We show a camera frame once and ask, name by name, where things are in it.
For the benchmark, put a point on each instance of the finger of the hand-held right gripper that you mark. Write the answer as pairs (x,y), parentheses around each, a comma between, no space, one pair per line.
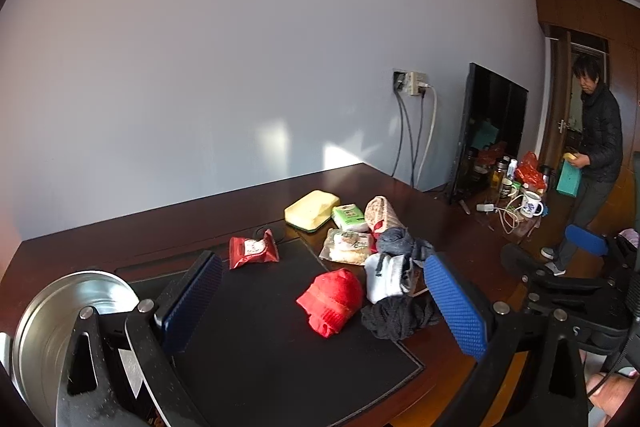
(585,239)
(555,287)

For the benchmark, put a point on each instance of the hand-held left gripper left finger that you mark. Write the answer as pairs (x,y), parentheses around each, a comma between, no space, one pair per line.
(192,302)

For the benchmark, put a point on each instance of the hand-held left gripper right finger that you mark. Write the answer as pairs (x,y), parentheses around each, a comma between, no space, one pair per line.
(457,307)

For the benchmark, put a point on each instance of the black sock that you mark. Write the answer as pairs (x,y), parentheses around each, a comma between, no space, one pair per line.
(397,318)

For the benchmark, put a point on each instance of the white grey sock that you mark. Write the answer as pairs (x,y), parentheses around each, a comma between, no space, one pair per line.
(385,282)

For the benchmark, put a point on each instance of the red snack packet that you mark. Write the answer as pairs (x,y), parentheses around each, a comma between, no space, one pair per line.
(252,249)

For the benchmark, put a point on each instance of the dark grey sock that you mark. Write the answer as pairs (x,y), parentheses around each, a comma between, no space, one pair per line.
(397,242)

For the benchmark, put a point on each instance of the red knit sock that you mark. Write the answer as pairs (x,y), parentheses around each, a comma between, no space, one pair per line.
(332,302)

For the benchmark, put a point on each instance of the round metal basin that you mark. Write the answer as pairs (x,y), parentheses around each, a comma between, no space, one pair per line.
(60,307)

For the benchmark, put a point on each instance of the person's right hand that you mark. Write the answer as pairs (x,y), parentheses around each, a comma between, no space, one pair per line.
(612,394)

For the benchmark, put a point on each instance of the teal box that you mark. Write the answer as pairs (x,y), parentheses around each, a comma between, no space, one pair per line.
(569,179)

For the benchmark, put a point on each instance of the white blue mug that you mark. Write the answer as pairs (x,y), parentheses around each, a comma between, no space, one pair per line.
(530,205)

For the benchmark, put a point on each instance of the red plastic bag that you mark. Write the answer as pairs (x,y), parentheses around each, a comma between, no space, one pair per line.
(531,171)

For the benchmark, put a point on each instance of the white bottle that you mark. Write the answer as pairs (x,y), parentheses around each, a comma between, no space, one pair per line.
(512,168)

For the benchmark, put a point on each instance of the white charger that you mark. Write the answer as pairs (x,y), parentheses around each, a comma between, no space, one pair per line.
(485,207)

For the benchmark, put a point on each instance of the black desk mat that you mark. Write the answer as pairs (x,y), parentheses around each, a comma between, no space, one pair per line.
(280,357)

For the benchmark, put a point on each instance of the brown glass bottle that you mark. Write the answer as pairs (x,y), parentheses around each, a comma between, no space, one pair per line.
(497,177)

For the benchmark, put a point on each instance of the beige rolled towel red ribbon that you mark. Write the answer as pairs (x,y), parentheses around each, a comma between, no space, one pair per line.
(380,212)

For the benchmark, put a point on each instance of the clear snack packet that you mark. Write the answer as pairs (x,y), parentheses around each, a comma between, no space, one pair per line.
(347,246)

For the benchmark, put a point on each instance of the green tissue packet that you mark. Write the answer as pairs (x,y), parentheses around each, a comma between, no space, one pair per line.
(350,216)

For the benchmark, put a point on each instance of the black flat television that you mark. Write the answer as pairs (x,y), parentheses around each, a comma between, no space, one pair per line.
(487,132)

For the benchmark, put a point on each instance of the yellow sponge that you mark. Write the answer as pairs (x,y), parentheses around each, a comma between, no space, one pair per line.
(311,209)

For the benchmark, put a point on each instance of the white wall power strip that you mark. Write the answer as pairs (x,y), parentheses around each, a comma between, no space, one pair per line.
(414,82)

